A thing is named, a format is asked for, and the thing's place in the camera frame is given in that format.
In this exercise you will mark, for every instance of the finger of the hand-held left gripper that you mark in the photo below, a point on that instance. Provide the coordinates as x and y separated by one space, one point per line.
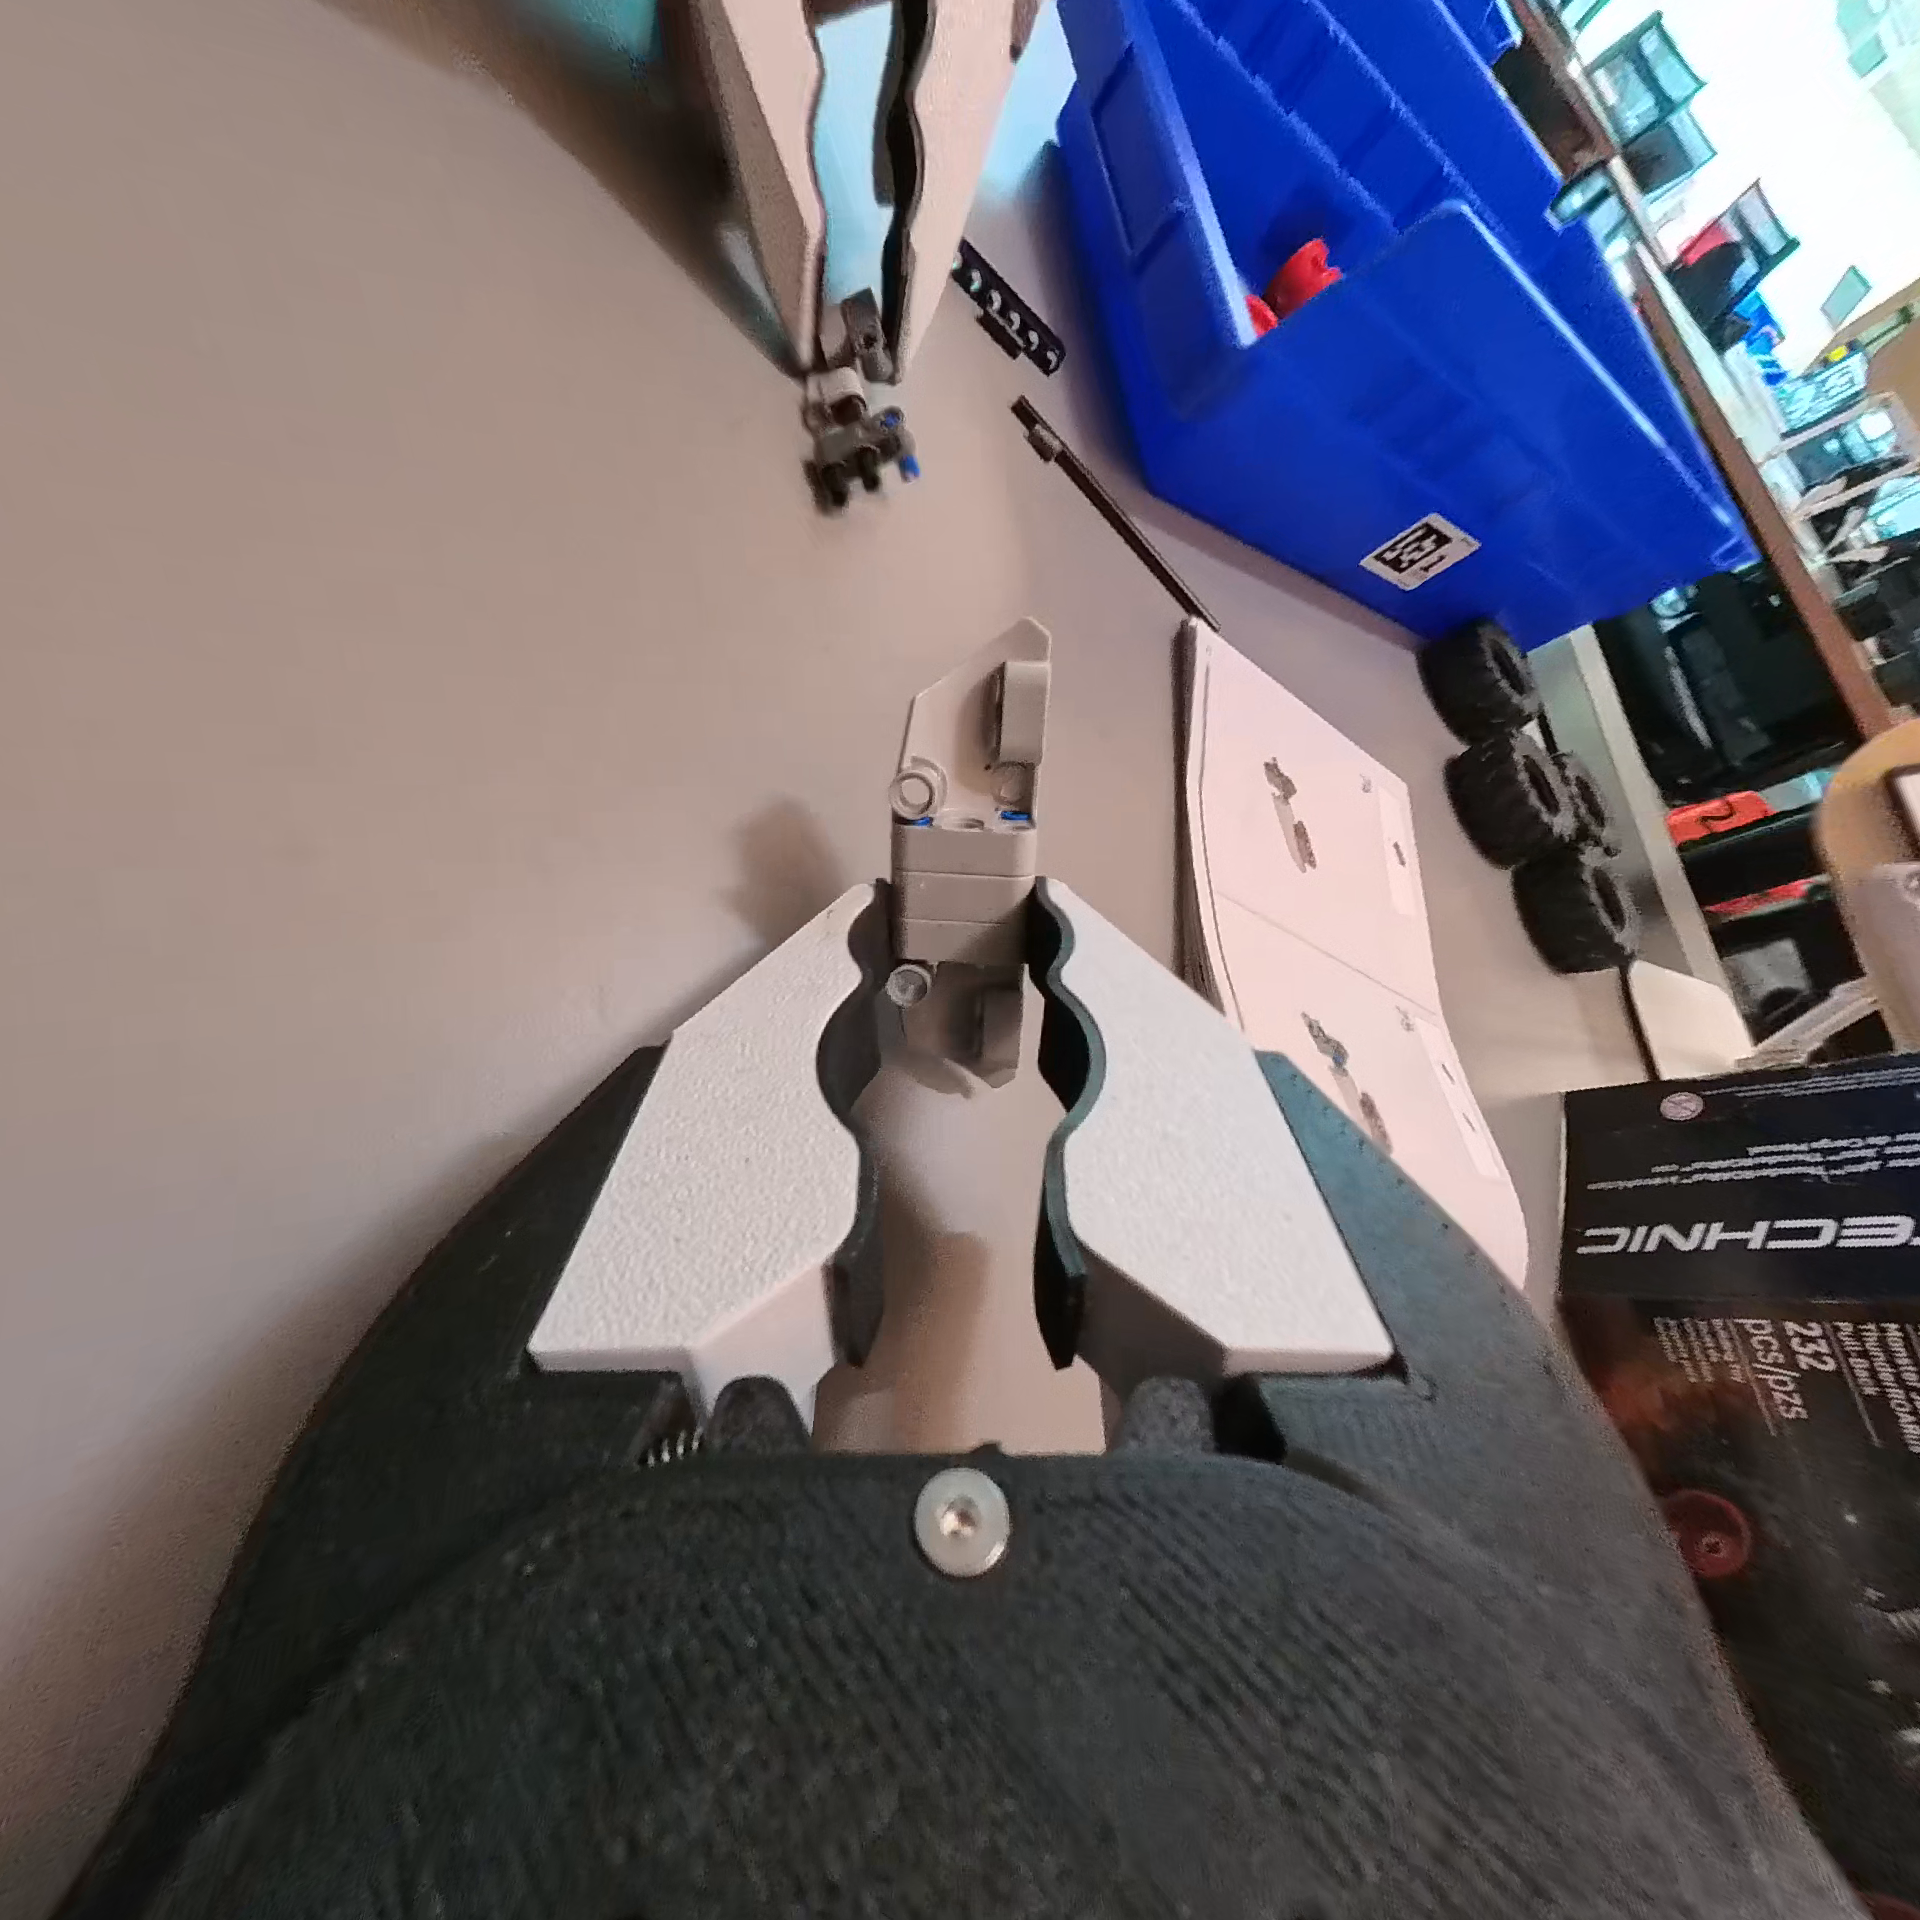
756 150
968 150

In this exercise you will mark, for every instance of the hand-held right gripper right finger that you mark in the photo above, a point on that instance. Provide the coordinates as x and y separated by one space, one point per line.
1215 1201

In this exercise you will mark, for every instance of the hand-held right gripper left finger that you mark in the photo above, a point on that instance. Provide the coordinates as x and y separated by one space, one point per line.
705 1201

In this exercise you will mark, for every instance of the small grey toy brick assembly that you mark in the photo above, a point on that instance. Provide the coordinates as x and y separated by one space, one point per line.
840 427

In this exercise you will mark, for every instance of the white panel toy brick assembly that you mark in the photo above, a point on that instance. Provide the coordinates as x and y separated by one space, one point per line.
961 884

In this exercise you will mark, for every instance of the black toy beam with holes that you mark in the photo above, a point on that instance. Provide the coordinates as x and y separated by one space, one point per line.
1008 306

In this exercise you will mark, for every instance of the open instruction booklet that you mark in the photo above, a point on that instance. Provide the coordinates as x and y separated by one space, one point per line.
1320 930

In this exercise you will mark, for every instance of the red toy wheel hub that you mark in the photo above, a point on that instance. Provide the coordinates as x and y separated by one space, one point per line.
1259 315
1301 273

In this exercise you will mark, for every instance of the black toy axle rod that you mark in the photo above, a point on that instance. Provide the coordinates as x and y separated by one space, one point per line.
1109 511

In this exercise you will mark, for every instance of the black toy tire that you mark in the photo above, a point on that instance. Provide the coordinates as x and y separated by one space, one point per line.
1589 802
1476 676
1506 802
1576 915

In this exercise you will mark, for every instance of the blue plastic bin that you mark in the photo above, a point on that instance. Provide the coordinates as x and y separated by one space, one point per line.
1425 404

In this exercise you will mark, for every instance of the black toy set box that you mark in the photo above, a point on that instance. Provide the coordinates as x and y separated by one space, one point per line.
1769 1350

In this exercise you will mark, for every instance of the storage shelf with bins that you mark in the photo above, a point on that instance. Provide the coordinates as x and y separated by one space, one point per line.
1724 674

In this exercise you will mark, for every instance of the beige round container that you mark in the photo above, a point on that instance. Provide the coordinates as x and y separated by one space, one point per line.
1875 809

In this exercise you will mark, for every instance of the wooden shelf rail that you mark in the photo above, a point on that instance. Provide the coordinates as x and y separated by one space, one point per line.
1724 399

